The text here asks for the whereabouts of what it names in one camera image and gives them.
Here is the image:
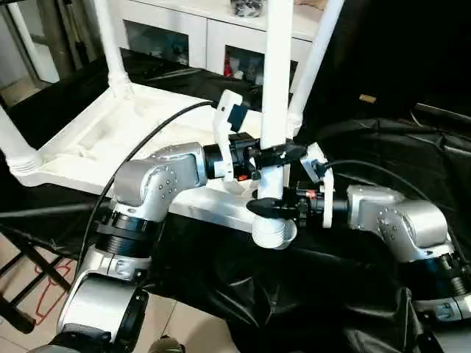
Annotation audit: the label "white plastic table leg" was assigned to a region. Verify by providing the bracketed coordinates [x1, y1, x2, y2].
[288, 0, 346, 129]
[0, 108, 41, 178]
[252, 0, 296, 246]
[94, 0, 132, 100]

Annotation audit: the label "white plastic table top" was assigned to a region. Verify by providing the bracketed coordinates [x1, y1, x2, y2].
[7, 82, 297, 251]

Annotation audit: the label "black mat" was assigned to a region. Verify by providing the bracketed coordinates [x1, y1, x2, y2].
[0, 46, 471, 353]

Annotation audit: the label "white cabinet with glass doors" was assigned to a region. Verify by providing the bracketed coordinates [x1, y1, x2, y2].
[98, 0, 332, 95]

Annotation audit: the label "shiny object on cabinet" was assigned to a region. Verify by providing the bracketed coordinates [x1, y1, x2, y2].
[230, 0, 266, 18]

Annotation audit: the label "black backdrop cloth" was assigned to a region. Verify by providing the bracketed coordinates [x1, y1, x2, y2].
[312, 0, 471, 122]

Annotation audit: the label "beige curtain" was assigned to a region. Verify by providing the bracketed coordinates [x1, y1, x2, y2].
[36, 0, 105, 73]

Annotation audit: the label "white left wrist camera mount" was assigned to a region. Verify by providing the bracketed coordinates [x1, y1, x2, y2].
[212, 90, 248, 183]

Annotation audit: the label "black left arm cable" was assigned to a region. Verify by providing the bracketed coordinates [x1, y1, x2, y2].
[75, 99, 219, 275]

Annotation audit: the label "thin white cable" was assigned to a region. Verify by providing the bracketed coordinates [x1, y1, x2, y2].
[408, 106, 425, 126]

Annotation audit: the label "black metal frame bars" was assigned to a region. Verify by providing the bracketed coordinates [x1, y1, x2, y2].
[0, 224, 74, 335]

